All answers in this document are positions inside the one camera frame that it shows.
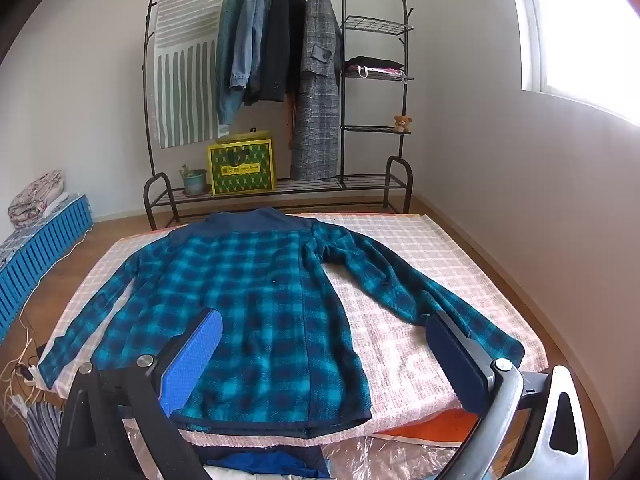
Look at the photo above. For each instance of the blue slatted crate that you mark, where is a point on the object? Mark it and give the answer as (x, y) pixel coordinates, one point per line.
(40, 255)

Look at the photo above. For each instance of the floral bedding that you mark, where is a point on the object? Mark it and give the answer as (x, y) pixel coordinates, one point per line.
(35, 200)

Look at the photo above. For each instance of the black metal clothes rack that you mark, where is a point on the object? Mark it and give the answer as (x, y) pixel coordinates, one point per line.
(406, 180)

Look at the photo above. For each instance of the black coat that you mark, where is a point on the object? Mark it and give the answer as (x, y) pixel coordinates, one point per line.
(282, 45)

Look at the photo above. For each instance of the orange patterned mat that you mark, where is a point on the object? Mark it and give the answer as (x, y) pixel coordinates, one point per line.
(425, 425)

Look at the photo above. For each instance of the folded clothes stack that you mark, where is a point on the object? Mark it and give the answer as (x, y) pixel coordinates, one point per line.
(372, 64)

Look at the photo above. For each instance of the small teddy bear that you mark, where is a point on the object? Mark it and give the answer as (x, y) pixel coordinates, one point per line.
(402, 122)

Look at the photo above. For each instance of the blue garment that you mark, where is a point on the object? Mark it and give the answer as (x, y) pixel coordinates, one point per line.
(265, 462)

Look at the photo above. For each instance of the yellow green patterned bag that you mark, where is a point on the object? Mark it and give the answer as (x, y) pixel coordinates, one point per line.
(240, 170)

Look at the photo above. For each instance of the window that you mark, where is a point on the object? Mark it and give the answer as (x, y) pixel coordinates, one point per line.
(590, 35)

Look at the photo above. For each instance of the light denim jacket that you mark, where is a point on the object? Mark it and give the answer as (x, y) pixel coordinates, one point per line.
(252, 35)

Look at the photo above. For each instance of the pink checked blanket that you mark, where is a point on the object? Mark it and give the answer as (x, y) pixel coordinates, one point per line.
(425, 250)

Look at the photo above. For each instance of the grey plaid coat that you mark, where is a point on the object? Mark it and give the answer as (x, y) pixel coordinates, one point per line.
(315, 110)

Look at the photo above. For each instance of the potted plant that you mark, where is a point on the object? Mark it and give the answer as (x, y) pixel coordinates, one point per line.
(194, 182)

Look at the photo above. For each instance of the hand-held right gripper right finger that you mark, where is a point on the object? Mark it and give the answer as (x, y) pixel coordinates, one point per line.
(457, 365)

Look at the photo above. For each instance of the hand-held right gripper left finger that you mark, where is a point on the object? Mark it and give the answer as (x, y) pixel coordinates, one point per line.
(192, 360)

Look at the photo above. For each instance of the grey striped cloth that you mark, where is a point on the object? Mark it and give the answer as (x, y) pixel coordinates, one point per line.
(42, 440)

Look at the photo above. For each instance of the teal plaid jacket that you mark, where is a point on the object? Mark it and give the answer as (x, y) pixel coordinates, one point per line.
(260, 285)

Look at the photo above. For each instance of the green striped white towel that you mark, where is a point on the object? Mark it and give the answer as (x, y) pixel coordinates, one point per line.
(185, 85)

